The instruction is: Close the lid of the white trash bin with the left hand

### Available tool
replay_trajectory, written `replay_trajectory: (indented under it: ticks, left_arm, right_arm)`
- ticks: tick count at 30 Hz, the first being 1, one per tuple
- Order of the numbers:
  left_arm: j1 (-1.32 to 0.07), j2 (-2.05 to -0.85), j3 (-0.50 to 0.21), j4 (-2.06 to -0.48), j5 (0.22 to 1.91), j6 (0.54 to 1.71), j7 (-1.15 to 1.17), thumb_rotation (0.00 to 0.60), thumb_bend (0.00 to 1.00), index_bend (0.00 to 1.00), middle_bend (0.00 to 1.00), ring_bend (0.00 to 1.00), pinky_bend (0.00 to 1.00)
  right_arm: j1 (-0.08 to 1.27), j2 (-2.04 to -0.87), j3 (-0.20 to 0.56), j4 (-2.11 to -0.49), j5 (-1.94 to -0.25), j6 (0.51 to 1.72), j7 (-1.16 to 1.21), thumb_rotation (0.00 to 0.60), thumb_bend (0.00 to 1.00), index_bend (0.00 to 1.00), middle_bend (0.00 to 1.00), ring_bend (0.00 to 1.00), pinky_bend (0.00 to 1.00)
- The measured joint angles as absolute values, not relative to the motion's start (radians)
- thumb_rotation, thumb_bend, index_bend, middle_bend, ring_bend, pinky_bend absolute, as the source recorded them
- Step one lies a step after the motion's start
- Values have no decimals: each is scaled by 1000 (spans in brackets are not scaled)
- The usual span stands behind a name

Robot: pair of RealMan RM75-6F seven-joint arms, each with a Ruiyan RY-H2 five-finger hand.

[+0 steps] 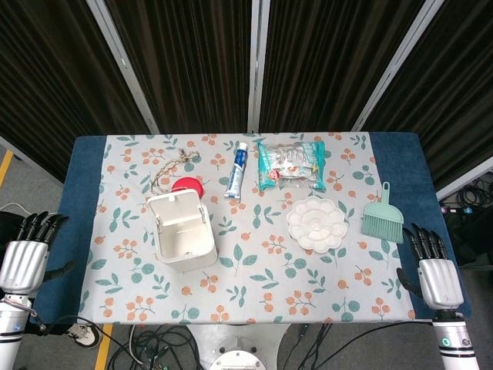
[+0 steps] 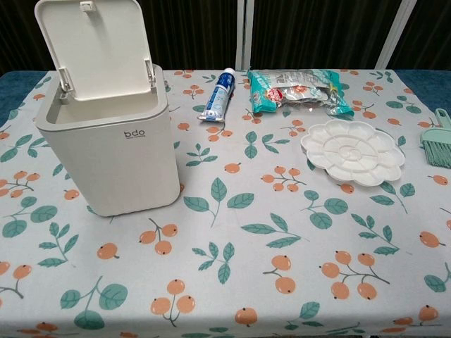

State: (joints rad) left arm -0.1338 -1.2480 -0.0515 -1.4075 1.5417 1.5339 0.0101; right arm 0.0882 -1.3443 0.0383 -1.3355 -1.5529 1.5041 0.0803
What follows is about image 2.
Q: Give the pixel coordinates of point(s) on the blue white toothpaste tube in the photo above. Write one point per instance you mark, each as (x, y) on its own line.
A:
(219, 96)

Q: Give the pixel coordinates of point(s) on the black curtain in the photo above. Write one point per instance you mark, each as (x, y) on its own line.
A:
(317, 31)

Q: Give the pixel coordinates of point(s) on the teal snack bag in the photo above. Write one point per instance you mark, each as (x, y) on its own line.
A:
(296, 92)

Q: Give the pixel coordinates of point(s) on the white plastic trash bin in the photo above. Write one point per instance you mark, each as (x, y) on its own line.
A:
(109, 155)

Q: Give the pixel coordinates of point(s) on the dark blue table cover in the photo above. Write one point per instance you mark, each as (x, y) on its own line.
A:
(17, 88)

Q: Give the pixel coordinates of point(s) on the green hand brush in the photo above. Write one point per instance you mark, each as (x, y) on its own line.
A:
(437, 144)

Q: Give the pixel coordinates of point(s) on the white flower-shaped paint palette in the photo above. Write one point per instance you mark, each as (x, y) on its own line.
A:
(352, 153)

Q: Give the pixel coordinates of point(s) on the white metal frame post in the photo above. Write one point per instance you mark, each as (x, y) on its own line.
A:
(245, 33)
(392, 33)

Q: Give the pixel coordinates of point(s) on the floral fruit-print tablecloth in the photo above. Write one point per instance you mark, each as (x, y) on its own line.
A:
(246, 229)

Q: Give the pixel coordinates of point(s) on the white plastic bin lid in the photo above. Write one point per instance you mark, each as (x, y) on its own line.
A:
(89, 45)

